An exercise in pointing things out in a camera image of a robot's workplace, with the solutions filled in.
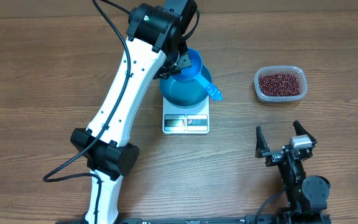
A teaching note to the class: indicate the white digital kitchen scale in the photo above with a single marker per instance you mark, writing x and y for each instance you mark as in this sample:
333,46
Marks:
194,120

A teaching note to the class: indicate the teal blue bowl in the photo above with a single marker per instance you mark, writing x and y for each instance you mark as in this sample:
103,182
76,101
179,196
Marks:
184,93

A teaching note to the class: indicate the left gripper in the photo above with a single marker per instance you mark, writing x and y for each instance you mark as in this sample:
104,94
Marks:
186,63

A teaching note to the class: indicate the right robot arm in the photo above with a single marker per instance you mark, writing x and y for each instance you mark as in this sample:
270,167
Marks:
307,195

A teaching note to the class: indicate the clear plastic bean container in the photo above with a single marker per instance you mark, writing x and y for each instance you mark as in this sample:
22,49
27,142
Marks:
271,70

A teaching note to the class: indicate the blue plastic scoop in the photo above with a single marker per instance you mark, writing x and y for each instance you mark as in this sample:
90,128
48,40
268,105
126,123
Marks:
197,74

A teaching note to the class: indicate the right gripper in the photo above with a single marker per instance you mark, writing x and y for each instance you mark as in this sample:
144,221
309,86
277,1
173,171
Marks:
276,156

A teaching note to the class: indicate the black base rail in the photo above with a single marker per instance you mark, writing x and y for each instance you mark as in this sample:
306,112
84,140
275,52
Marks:
248,219

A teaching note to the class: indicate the red adzuki beans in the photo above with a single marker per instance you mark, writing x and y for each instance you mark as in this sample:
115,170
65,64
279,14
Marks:
279,85

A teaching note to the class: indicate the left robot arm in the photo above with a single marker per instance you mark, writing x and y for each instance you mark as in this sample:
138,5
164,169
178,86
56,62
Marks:
155,48

